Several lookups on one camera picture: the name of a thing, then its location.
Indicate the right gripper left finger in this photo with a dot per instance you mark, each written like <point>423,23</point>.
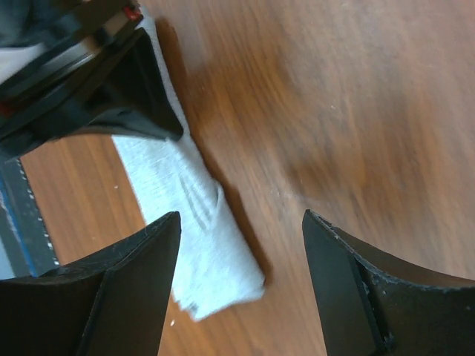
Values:
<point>114,301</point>

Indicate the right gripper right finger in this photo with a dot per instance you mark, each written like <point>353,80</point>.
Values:
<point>373,303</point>

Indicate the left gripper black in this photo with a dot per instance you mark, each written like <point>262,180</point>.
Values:
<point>42,42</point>

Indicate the grey cloth napkin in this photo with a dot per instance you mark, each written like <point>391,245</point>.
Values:
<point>215,267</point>

